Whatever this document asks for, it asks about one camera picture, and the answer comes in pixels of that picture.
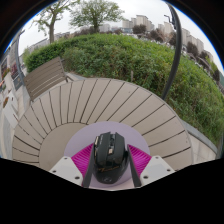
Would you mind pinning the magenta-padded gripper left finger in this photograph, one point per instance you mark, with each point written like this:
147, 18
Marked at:
81, 160

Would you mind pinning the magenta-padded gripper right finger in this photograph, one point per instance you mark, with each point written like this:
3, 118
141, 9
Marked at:
140, 160

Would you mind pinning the black computer mouse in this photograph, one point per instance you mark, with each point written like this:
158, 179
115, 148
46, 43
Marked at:
110, 156

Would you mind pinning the lilac mouse pad with wrist rest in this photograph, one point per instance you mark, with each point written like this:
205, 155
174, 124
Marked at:
83, 136

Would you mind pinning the white planter box with flowers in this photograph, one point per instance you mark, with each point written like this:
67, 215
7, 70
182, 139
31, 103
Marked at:
10, 113

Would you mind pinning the beige slatted outdoor chair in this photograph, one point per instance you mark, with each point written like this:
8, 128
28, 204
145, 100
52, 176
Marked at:
43, 78

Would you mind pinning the green hedge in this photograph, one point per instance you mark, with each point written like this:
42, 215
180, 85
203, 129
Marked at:
133, 60

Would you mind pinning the dark curved umbrella pole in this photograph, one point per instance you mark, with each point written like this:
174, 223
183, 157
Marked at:
176, 56

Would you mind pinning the tall grey sign pillar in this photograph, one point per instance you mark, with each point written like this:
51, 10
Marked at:
18, 60

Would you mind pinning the tree with bare trunk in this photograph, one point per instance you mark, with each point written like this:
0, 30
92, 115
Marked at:
51, 33

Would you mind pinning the distant apartment buildings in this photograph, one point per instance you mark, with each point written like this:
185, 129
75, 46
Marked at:
143, 21

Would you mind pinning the round leafy tree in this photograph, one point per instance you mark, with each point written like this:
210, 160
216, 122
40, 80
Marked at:
95, 11

